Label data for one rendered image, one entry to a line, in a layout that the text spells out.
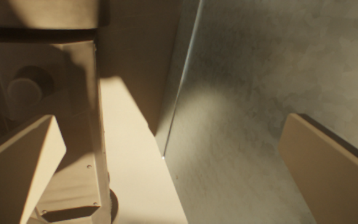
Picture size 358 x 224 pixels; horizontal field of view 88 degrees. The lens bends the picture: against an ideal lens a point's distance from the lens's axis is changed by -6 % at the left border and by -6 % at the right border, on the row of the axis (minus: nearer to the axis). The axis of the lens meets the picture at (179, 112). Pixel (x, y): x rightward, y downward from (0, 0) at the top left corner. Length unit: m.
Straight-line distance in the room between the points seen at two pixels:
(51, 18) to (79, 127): 0.17
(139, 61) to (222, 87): 0.27
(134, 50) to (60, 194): 0.35
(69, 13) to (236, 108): 0.25
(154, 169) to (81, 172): 0.35
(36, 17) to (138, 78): 0.29
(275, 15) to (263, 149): 0.15
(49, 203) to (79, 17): 0.36
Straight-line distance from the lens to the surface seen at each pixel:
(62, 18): 0.31
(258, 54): 0.26
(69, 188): 0.46
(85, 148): 0.38
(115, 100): 0.55
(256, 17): 0.28
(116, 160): 0.66
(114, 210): 0.64
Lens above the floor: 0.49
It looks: 55 degrees down
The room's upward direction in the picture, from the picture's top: 147 degrees clockwise
